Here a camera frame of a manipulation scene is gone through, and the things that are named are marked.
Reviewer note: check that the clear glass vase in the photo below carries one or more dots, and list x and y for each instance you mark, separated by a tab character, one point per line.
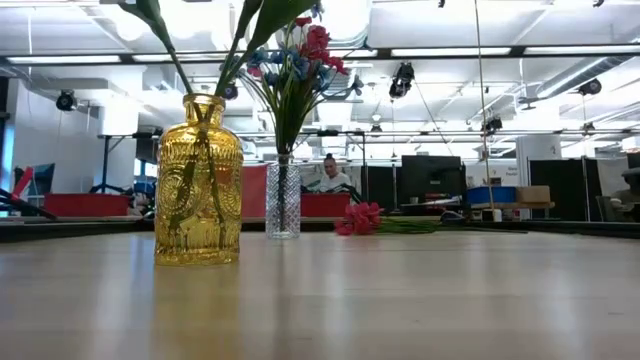
283	210

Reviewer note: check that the red artificial flower bunch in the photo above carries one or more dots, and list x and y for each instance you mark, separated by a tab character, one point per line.
317	40
360	217

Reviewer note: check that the amber glass vase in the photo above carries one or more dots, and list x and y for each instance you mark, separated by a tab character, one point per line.
200	210

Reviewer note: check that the pink artificial tulip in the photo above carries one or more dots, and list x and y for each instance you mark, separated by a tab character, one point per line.
280	20

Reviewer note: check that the person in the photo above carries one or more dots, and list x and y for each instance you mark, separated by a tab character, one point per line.
334	180
625	200

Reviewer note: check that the red storage bin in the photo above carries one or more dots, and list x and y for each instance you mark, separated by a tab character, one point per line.
85	205
325	206

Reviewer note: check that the black partition panel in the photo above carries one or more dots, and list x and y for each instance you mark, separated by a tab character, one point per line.
380	187
565	190

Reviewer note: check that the red upright panel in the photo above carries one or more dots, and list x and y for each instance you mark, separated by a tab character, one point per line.
255	190

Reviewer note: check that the black computer monitor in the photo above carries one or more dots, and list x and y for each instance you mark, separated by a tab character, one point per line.
430	175

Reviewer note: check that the blue storage bin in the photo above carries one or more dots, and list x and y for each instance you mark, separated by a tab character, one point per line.
492	195

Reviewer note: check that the ceiling light strip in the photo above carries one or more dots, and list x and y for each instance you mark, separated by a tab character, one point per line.
580	49
450	51

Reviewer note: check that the cardboard box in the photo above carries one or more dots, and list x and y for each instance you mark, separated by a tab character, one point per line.
532	194

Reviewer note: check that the blue-lit monitor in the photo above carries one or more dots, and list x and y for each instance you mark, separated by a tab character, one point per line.
45	177

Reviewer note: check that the black ceiling-mounted camera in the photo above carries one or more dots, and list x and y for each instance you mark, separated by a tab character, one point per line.
590	87
65	100
230	92
493	124
402	80

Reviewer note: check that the black aluminium table frame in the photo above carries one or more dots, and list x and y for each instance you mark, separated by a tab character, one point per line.
75	229

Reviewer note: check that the silver ceiling duct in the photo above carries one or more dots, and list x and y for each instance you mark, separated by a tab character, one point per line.
575	75

